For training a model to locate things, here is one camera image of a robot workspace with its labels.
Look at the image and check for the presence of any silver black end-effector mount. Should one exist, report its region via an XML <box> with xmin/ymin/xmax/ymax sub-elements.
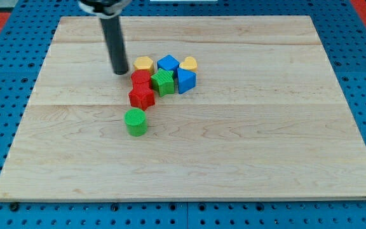
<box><xmin>78</xmin><ymin>0</ymin><xmax>132</xmax><ymax>16</ymax></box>

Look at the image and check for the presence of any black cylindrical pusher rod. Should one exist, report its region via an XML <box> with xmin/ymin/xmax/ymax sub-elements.
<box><xmin>100</xmin><ymin>16</ymin><xmax>129</xmax><ymax>75</ymax></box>

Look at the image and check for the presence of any green cylinder block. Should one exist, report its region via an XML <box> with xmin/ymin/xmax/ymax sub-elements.
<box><xmin>124</xmin><ymin>108</ymin><xmax>147</xmax><ymax>137</ymax></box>

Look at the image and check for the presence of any green star block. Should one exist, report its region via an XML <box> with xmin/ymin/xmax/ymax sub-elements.
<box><xmin>151</xmin><ymin>68</ymin><xmax>175</xmax><ymax>97</ymax></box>

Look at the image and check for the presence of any red star block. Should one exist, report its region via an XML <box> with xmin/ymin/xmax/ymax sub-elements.
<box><xmin>128</xmin><ymin>85</ymin><xmax>155</xmax><ymax>111</ymax></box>

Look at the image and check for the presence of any yellow hexagon block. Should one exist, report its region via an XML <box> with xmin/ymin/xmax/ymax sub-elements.
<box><xmin>133</xmin><ymin>56</ymin><xmax>154</xmax><ymax>74</ymax></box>

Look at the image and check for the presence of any red cylinder block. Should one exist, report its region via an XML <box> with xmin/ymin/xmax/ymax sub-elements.
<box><xmin>131</xmin><ymin>70</ymin><xmax>152</xmax><ymax>88</ymax></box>

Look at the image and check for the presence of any blue cube block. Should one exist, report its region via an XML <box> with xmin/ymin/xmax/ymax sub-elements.
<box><xmin>157</xmin><ymin>55</ymin><xmax>180</xmax><ymax>77</ymax></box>

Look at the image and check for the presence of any yellow heart block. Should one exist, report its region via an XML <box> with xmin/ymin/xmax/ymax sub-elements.
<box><xmin>179</xmin><ymin>56</ymin><xmax>198</xmax><ymax>72</ymax></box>

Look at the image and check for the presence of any blue triangle block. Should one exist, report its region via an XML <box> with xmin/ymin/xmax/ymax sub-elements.
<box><xmin>177</xmin><ymin>68</ymin><xmax>196</xmax><ymax>94</ymax></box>

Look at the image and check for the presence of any light wooden board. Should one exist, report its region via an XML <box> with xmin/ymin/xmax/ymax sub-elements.
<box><xmin>0</xmin><ymin>16</ymin><xmax>366</xmax><ymax>203</ymax></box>

